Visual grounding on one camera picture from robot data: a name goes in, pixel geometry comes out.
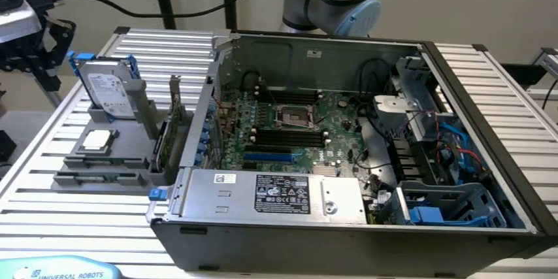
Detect grey blue disk bay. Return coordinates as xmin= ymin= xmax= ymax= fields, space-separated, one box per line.
xmin=381 ymin=180 xmax=509 ymax=229

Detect black open PC case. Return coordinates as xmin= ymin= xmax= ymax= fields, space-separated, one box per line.
xmin=146 ymin=29 xmax=558 ymax=274

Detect hard disk in blue caddy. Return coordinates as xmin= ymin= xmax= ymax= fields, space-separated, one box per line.
xmin=66 ymin=51 xmax=141 ymax=120

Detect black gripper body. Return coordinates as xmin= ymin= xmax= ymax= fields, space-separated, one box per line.
xmin=0 ymin=25 xmax=49 ymax=74

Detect blue expansion slot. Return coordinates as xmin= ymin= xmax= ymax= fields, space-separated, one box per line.
xmin=242 ymin=152 xmax=292 ymax=164

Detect silver power supply unit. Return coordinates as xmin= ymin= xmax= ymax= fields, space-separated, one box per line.
xmin=166 ymin=169 xmax=368 ymax=225

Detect CPU socket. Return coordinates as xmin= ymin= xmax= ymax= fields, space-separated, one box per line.
xmin=272 ymin=103 xmax=317 ymax=130

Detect blue flat wire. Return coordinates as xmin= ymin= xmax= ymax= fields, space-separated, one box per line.
xmin=435 ymin=121 xmax=485 ymax=177

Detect long black expansion slot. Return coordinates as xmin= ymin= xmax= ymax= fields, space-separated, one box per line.
xmin=242 ymin=144 xmax=292 ymax=154

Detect light blue robot joint cap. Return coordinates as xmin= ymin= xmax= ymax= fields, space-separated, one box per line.
xmin=0 ymin=254 xmax=121 ymax=279

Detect silver CPU chip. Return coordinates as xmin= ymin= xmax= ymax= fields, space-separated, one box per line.
xmin=81 ymin=129 xmax=114 ymax=152

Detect red flat wire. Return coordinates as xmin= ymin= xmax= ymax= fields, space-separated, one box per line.
xmin=452 ymin=147 xmax=483 ymax=169

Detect grey parts rack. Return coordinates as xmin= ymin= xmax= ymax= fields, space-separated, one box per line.
xmin=50 ymin=79 xmax=194 ymax=195

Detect short black wire loop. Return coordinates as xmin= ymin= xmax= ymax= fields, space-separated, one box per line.
xmin=240 ymin=69 xmax=258 ymax=90

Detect green graphics card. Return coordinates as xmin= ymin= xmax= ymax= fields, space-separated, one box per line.
xmin=153 ymin=74 xmax=184 ymax=172

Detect green motherboard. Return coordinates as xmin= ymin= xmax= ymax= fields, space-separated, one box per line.
xmin=212 ymin=88 xmax=372 ymax=176

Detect blue case latch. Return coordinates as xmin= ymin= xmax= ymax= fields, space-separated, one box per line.
xmin=148 ymin=186 xmax=169 ymax=202

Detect metal disk bay cage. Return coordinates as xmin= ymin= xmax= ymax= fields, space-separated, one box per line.
xmin=372 ymin=56 xmax=455 ymax=150

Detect black box on floor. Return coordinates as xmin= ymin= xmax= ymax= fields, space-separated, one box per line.
xmin=0 ymin=129 xmax=18 ymax=163

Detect tall black wire loop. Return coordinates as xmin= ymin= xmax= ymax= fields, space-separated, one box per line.
xmin=357 ymin=57 xmax=396 ymax=97

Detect silver chipset heatsink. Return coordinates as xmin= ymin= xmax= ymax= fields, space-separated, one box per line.
xmin=310 ymin=165 xmax=341 ymax=176

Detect red and black wire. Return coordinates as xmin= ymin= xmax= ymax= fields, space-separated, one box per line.
xmin=400 ymin=110 xmax=441 ymax=141

